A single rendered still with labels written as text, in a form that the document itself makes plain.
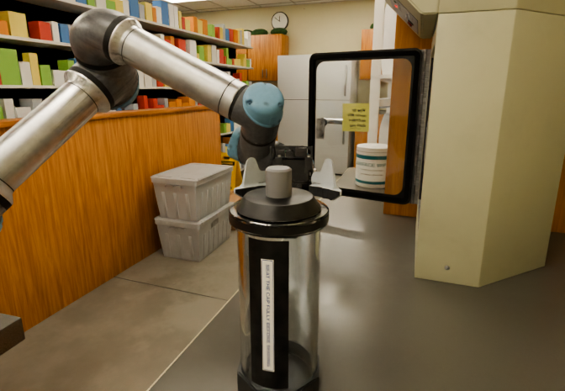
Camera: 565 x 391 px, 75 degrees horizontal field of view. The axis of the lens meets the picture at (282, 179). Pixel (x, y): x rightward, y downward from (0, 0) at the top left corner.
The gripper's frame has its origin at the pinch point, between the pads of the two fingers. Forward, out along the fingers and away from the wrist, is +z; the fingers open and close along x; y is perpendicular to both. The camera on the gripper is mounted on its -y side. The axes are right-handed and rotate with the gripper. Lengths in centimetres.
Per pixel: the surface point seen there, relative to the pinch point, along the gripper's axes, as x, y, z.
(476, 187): 31.7, 0.5, -14.3
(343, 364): 8.1, -21.1, 5.3
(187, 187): -88, -26, -209
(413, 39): 28, 34, -49
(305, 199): 3.0, 2.0, 14.0
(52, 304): -148, -89, -145
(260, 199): -1.7, 2.0, 14.4
